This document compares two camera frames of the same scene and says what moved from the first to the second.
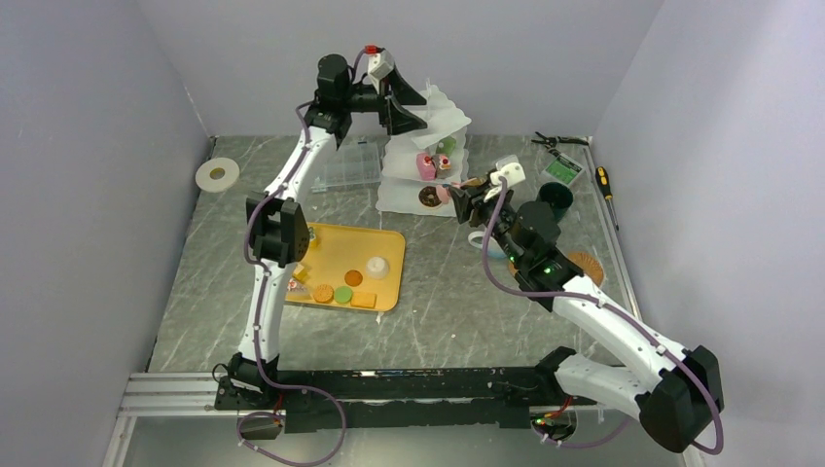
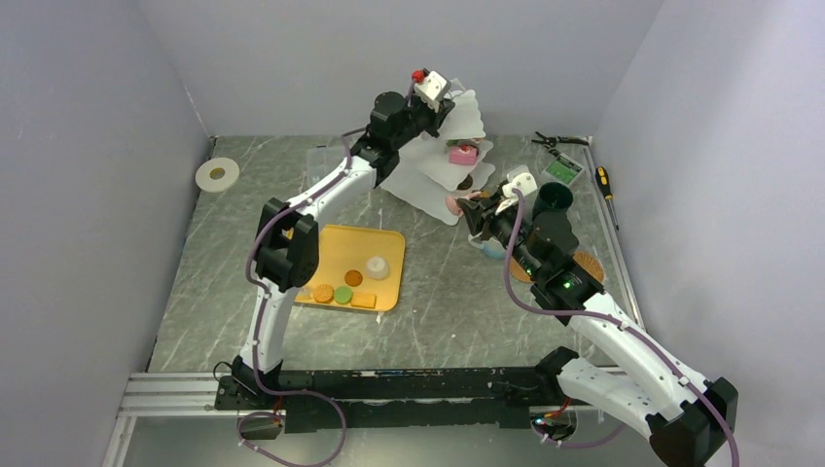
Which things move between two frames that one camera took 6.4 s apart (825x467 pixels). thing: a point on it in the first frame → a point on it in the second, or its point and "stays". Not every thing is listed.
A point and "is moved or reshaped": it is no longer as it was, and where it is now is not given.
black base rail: [420, 398] stays
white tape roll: [217, 174] stays
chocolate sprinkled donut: [429, 197] is moved or reshaped
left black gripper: [395, 119] → [438, 118]
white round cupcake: [377, 268] stays
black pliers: [553, 141] stays
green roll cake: [446, 146] → [456, 142]
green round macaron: [342, 294] stays
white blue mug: [494, 249] stays
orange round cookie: [353, 277] stays
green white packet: [563, 168] stays
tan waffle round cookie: [323, 293] stays
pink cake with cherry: [426, 168] → [462, 155]
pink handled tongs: [442, 191] is moved or reshaped
